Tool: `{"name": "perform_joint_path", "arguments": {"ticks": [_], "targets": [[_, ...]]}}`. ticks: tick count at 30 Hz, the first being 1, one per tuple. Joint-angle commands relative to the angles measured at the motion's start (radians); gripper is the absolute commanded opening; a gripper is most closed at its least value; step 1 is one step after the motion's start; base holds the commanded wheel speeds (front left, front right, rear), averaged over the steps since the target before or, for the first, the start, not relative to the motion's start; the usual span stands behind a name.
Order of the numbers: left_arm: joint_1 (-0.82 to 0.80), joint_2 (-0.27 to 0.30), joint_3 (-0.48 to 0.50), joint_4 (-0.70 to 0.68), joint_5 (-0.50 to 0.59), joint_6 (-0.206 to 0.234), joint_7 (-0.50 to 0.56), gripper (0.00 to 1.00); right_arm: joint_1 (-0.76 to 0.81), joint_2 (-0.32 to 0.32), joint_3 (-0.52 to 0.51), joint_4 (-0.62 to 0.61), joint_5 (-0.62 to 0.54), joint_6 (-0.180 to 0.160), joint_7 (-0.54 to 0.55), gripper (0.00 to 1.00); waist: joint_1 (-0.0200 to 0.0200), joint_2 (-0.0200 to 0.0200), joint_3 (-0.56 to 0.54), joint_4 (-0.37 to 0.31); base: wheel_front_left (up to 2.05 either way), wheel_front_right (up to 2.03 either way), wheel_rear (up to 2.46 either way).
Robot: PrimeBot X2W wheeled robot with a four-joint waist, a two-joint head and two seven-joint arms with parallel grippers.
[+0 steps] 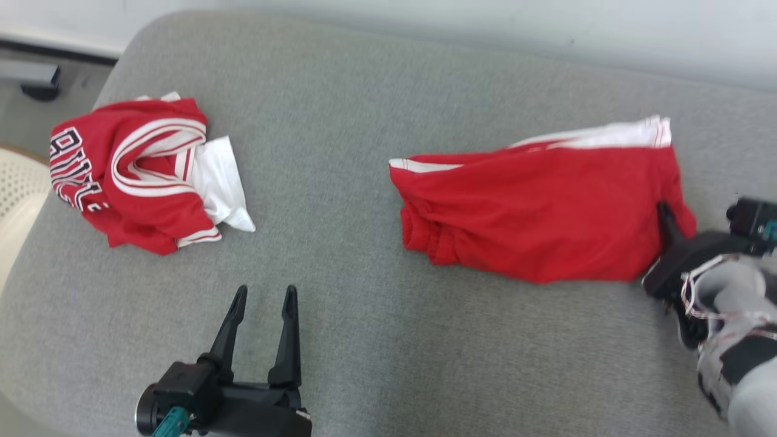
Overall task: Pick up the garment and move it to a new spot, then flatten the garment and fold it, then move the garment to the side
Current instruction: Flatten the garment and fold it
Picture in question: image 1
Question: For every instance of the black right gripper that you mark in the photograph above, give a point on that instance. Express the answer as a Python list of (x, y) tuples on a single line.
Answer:
[(680, 261)]

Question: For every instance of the red shorts with white stripes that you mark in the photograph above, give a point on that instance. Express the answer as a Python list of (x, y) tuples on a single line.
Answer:
[(534, 212)]

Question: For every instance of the red jersey with white sleeves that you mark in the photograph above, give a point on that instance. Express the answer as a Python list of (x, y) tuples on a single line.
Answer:
[(152, 218)]

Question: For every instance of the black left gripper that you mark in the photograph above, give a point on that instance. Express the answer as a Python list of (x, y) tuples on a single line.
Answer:
[(261, 413)]

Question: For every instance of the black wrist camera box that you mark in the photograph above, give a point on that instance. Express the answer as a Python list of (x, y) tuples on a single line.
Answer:
[(185, 388), (753, 218)]

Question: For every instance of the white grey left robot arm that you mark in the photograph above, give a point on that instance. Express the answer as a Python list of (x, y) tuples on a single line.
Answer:
[(144, 413)]

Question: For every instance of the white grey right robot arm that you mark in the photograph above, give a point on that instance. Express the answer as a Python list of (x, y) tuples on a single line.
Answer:
[(737, 285)]

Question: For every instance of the cream plastic laundry basket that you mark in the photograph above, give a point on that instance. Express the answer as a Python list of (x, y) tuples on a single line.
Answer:
[(18, 194)]

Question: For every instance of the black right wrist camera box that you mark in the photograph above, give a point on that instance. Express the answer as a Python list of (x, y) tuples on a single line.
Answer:
[(753, 218)]

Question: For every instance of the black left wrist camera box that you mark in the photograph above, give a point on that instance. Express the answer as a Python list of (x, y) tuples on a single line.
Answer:
[(185, 388)]

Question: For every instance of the grey stand with black foot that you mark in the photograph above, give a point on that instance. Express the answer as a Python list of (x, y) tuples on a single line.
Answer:
[(24, 73)]

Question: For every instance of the black wall baseboard strip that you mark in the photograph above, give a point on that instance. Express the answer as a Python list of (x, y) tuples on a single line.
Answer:
[(61, 51)]

